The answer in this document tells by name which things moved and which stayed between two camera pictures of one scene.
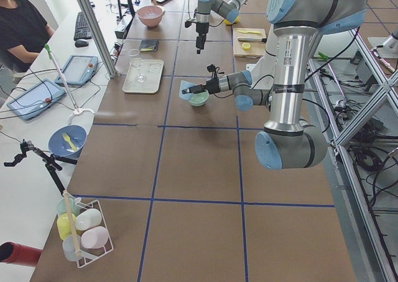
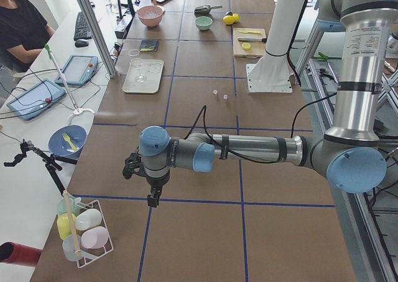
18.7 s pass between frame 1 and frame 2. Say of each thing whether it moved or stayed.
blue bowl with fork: stayed
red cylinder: stayed
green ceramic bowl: moved
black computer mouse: stayed
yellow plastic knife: stayed
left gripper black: moved
